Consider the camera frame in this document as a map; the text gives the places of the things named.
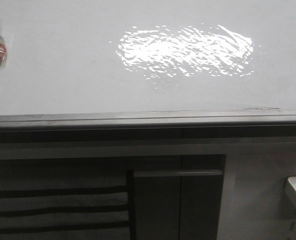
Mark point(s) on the white whiteboard with metal frame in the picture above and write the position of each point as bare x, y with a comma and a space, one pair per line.
97, 63

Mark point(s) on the dark slatted chair back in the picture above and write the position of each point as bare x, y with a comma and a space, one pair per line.
36, 213

